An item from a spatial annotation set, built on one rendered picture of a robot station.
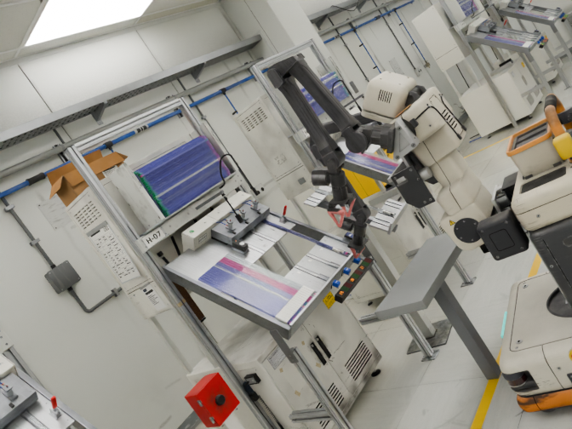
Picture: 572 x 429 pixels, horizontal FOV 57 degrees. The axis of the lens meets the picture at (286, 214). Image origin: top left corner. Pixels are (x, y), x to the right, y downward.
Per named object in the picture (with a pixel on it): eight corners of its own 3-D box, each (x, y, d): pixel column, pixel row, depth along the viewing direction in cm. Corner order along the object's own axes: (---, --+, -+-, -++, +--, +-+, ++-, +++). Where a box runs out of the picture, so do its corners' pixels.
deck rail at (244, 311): (290, 337, 222) (291, 327, 219) (288, 340, 221) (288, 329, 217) (165, 274, 252) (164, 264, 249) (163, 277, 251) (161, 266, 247)
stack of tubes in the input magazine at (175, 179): (232, 173, 288) (204, 132, 285) (168, 215, 252) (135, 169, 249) (220, 181, 297) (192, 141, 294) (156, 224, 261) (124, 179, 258)
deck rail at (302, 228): (360, 254, 270) (362, 245, 267) (358, 256, 269) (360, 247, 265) (248, 210, 300) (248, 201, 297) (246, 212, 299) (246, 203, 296)
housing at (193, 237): (252, 215, 298) (252, 194, 290) (195, 260, 263) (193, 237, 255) (240, 211, 301) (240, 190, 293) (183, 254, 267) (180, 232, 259)
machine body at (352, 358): (388, 364, 297) (328, 277, 290) (329, 463, 248) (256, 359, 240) (311, 377, 343) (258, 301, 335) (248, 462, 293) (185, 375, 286)
